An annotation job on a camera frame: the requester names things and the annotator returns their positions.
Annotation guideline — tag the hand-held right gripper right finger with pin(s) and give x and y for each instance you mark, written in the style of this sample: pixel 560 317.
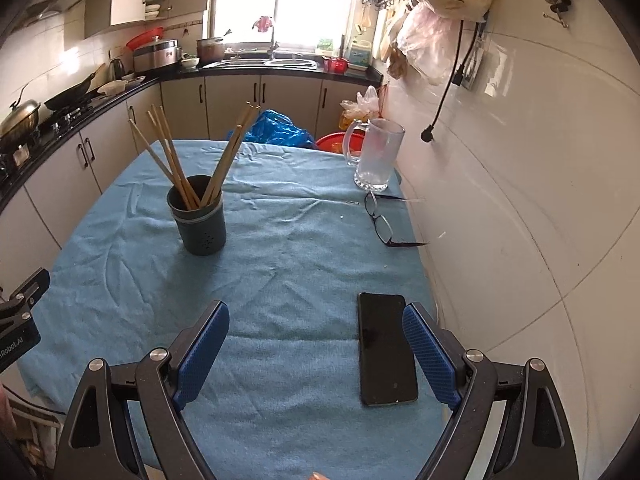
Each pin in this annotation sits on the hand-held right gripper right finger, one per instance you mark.
pixel 430 355

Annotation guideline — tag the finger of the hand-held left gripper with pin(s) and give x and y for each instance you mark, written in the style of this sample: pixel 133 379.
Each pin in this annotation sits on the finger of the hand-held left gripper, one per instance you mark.
pixel 25 295

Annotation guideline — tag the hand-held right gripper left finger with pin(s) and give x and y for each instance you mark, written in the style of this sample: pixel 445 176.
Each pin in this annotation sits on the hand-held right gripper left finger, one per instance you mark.
pixel 200 355

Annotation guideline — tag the dark grey utensil holder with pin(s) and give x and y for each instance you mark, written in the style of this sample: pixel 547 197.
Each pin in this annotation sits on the dark grey utensil holder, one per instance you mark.
pixel 200 230

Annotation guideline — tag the wooden chopstick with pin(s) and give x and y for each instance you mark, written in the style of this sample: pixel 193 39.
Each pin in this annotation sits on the wooden chopstick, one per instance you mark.
pixel 231 150
pixel 174 140
pixel 170 160
pixel 225 150
pixel 158 162
pixel 237 150
pixel 172 150

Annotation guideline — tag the black smartphone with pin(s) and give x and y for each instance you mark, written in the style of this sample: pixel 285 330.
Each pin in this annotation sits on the black smartphone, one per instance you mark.
pixel 387 350

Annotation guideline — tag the blue table cloth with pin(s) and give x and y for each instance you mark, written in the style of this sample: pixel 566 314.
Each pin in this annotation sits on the blue table cloth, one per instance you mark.
pixel 280 260

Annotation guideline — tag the dark framed eyeglasses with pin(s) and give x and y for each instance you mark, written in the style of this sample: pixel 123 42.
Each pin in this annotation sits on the dark framed eyeglasses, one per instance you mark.
pixel 384 227

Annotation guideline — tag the small steel container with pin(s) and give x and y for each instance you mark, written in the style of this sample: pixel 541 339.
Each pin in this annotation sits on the small steel container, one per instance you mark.
pixel 19 156

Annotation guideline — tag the steel wok with lid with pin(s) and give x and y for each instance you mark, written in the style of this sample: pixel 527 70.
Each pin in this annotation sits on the steel wok with lid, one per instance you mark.
pixel 20 117

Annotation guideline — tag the gas stove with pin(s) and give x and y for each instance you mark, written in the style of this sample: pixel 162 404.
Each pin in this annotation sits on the gas stove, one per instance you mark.
pixel 65 120

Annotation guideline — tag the black frying pan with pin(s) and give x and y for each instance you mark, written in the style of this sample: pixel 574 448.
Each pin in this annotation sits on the black frying pan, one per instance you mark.
pixel 67 96

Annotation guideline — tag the glass mug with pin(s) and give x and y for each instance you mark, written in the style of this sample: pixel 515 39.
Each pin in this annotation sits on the glass mug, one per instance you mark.
pixel 377 155

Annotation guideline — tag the red basin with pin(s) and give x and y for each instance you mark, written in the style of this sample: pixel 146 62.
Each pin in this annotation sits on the red basin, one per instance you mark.
pixel 330 144

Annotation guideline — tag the blue plastic bag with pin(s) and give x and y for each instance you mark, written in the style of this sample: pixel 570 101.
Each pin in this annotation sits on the blue plastic bag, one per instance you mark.
pixel 275 130

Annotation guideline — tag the steel kettle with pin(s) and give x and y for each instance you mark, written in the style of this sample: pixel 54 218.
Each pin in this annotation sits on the steel kettle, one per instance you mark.
pixel 116 68

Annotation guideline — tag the yellow white plastic bag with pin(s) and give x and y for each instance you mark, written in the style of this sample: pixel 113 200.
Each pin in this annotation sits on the yellow white plastic bag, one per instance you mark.
pixel 360 107

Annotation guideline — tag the steel rice cooker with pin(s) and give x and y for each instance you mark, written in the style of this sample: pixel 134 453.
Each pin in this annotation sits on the steel rice cooker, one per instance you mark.
pixel 156 57

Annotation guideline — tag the small white bowl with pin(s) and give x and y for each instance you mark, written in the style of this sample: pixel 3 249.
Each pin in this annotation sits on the small white bowl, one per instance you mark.
pixel 190 62

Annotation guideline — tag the steel sink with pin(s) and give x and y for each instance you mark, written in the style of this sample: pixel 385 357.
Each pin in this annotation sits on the steel sink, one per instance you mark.
pixel 260 63

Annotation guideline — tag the black kitchen countertop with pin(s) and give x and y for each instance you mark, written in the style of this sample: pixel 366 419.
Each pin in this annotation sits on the black kitchen countertop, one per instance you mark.
pixel 295 72

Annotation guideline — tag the red basket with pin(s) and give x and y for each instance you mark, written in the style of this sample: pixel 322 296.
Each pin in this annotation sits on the red basket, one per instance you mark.
pixel 336 66

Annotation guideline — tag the steel cooking pot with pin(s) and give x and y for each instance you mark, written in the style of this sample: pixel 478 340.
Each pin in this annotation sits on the steel cooking pot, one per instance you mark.
pixel 210 50

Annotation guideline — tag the brown hanging bag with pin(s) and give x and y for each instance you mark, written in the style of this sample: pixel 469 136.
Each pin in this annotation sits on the brown hanging bag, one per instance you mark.
pixel 395 50

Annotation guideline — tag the upper kitchen cabinet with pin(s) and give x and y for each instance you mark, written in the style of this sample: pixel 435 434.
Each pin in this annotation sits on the upper kitchen cabinet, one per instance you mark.
pixel 130 5

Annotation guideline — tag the pale hanging plastic bag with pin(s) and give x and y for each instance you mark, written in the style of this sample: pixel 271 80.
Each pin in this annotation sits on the pale hanging plastic bag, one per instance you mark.
pixel 430 45

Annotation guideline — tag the green white container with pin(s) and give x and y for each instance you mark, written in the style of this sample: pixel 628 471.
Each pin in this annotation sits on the green white container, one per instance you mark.
pixel 360 52

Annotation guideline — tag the stacked white bowls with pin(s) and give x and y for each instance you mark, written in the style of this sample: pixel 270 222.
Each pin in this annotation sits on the stacked white bowls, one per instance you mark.
pixel 152 10

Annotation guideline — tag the steel faucet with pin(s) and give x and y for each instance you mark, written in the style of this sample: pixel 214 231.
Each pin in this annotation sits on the steel faucet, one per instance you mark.
pixel 273 45

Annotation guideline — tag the green sponge pack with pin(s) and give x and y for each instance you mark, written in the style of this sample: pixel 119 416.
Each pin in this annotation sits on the green sponge pack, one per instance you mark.
pixel 325 45

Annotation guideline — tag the pink cloth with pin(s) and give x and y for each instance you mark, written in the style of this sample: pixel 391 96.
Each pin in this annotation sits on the pink cloth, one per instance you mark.
pixel 262 24

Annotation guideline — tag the kitchen window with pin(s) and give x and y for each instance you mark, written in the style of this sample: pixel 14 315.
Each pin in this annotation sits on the kitchen window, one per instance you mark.
pixel 310 0

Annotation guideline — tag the wall socket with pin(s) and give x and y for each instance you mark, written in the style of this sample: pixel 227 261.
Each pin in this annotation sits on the wall socket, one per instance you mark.
pixel 472 77

